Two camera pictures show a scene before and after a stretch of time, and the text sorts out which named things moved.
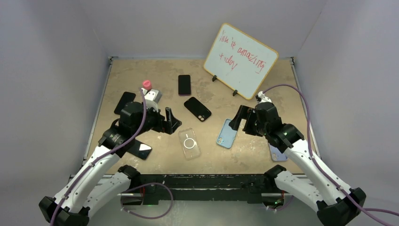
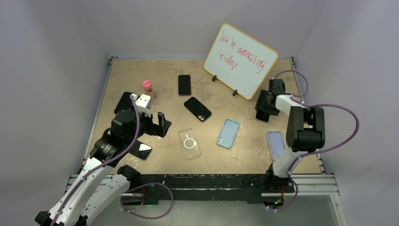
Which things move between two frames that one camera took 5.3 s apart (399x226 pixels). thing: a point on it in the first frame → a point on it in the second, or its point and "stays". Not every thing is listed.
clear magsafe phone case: [190, 146] stays
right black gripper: [244, 112] → [263, 95]
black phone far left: [126, 98] stays
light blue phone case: [227, 135] stays
